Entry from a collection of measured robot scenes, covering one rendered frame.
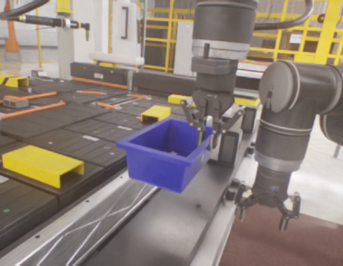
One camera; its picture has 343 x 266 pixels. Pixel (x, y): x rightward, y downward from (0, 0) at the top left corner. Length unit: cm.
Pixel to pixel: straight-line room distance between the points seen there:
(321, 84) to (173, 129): 35
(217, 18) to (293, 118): 25
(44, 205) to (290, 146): 48
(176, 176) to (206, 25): 27
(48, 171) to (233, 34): 43
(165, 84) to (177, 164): 112
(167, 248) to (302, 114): 39
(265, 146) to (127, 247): 36
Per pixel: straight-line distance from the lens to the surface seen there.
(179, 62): 1070
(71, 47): 739
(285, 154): 60
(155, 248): 63
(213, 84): 50
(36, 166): 61
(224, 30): 48
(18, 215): 53
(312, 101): 59
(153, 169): 51
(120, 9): 414
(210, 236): 74
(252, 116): 146
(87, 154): 73
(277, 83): 58
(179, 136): 69
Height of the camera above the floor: 130
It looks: 19 degrees down
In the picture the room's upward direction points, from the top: 5 degrees clockwise
